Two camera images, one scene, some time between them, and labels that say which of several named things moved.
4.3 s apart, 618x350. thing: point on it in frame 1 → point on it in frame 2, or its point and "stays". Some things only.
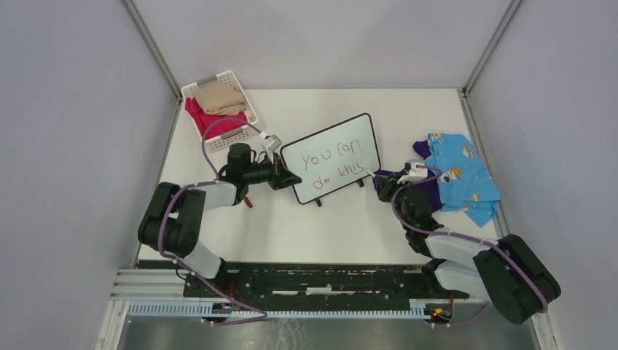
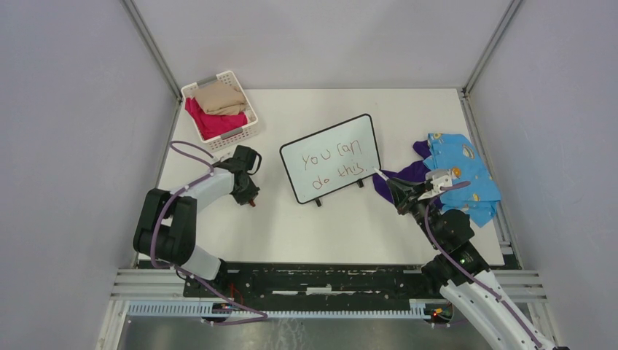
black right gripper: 387,184 → 406,194
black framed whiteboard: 332,158 stays
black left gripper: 280,176 → 251,193
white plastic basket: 221,111 stays
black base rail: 319,283 stays
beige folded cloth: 219,99 stays
